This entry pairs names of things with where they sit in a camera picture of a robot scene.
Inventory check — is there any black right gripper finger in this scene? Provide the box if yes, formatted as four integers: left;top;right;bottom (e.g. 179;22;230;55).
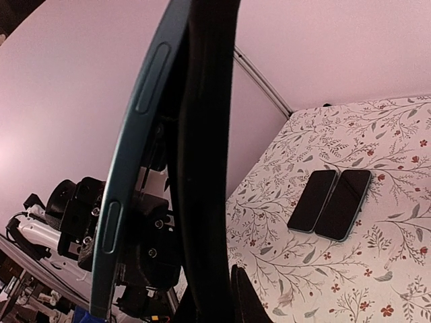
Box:
230;264;269;323

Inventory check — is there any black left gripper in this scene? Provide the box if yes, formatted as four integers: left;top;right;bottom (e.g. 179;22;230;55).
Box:
45;120;183;319

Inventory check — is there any black silicone phone case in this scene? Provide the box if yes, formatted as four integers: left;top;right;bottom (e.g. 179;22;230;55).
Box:
177;1;239;322

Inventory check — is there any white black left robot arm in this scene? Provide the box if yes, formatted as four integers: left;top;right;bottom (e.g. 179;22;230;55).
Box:
6;124;181;320

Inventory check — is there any aluminium left rear frame post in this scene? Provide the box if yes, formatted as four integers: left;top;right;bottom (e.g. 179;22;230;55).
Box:
234;45;293;119

